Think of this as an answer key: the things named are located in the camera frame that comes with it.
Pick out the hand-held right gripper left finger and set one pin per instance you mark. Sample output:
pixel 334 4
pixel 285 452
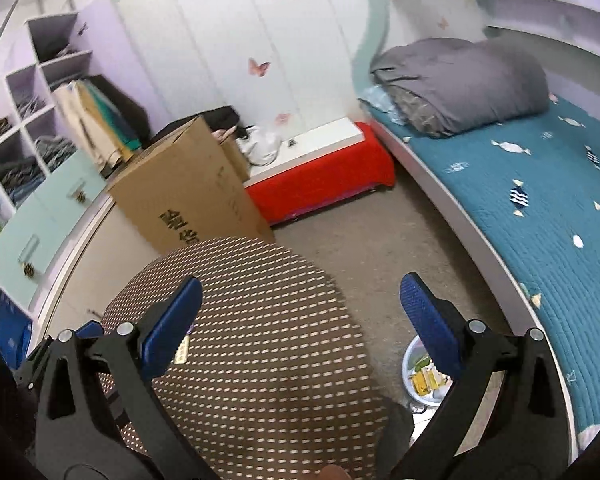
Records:
pixel 170 330

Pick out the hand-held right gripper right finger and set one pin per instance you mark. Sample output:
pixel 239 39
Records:
pixel 430 325

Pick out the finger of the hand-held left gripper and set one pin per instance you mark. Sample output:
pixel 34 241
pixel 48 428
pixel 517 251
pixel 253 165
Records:
pixel 89 330

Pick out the white plastic basin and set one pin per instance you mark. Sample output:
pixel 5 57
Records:
pixel 409 365

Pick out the small beige strip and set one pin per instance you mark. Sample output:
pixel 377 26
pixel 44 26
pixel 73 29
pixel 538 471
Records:
pixel 182 351

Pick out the yellow packet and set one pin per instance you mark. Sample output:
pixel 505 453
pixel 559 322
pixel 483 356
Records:
pixel 425 382

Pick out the beige cabinet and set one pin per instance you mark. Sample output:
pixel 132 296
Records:
pixel 95 260

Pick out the blue storage box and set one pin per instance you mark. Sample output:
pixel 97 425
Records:
pixel 10 335

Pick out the pine cone ornament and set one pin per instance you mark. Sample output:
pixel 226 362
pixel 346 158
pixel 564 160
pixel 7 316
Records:
pixel 28 270
pixel 80 196

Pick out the round dotted brown table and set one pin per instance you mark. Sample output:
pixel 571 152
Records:
pixel 270 360

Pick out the teal drawer cabinet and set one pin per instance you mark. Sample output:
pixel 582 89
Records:
pixel 45 220

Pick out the large cardboard box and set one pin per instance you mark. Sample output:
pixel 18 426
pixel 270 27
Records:
pixel 190 195

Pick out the teal quilted bed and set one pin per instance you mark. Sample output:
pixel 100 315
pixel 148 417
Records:
pixel 545 210

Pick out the stack of folded jeans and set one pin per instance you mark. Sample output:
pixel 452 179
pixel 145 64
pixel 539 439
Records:
pixel 15 177

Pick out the folded grey clothes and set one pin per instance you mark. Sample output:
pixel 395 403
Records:
pixel 55 152

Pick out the red bench with white top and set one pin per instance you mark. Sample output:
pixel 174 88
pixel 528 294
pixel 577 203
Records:
pixel 325 175

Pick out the white plastic bag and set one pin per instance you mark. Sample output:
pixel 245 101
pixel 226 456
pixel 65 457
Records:
pixel 262 145

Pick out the cream hanging jacket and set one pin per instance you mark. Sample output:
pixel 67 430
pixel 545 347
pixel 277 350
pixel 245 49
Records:
pixel 77 120

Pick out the green hanging garment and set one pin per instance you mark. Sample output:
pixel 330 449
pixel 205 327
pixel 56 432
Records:
pixel 117 115

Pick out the black bag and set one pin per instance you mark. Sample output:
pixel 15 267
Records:
pixel 222 117

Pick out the black hanging garment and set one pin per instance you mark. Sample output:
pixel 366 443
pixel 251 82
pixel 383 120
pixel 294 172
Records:
pixel 130 105

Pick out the white shelf unit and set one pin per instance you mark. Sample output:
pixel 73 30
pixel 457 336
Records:
pixel 40 105

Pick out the faded pink butterfly sticker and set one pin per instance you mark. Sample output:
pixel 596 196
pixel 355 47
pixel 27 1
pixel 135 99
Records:
pixel 282 119

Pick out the grey blanket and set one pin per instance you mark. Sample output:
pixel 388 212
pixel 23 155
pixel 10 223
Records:
pixel 460 85

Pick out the white wardrobe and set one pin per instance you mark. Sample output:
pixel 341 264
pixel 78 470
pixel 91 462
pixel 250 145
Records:
pixel 205 35

